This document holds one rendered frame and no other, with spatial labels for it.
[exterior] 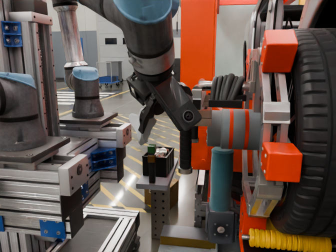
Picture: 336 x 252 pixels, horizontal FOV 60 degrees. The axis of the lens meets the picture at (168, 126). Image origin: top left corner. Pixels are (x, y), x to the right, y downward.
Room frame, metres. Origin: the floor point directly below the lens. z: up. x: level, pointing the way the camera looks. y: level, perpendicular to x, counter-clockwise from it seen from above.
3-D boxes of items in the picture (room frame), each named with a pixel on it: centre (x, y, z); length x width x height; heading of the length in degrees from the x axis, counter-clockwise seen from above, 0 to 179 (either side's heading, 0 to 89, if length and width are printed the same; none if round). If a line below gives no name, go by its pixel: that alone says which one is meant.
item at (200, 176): (2.75, -0.39, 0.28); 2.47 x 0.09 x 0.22; 171
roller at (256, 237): (0.84, -0.39, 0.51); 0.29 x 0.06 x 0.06; 81
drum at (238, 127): (0.98, -0.24, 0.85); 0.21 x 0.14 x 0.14; 81
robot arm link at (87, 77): (1.40, 0.39, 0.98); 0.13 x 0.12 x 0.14; 31
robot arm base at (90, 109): (1.40, 0.39, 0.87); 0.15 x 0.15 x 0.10
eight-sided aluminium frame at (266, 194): (0.97, -0.31, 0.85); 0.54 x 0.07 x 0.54; 171
